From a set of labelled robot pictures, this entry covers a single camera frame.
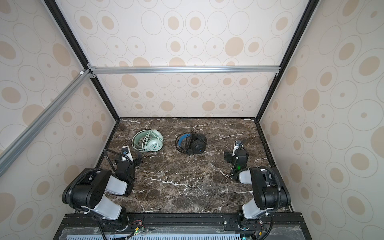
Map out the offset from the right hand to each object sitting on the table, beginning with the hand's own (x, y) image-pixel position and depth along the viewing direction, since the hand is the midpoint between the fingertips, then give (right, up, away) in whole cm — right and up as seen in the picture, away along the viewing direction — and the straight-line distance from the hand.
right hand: (236, 149), depth 95 cm
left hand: (-63, +2, -6) cm, 64 cm away
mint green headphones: (-55, +6, +1) cm, 56 cm away
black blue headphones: (-29, +3, +7) cm, 30 cm away
